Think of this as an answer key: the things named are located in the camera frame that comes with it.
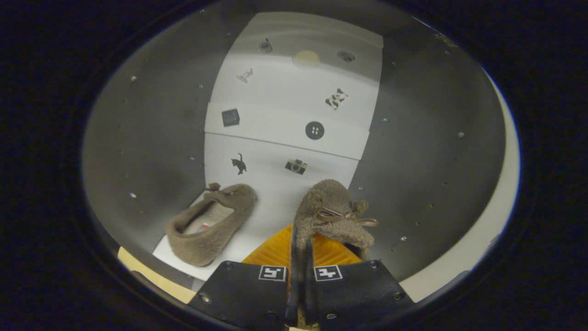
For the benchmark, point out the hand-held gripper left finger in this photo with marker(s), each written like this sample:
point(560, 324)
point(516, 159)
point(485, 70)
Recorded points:
point(292, 301)

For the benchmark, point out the dark grey shoe cabinet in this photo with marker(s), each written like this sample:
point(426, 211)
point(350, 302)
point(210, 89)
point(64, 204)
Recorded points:
point(138, 138)

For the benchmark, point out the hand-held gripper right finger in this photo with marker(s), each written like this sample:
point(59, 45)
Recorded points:
point(311, 299)

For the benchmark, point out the brown fuzzy shoe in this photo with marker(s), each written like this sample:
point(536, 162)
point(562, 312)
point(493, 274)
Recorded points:
point(328, 197)
point(206, 248)

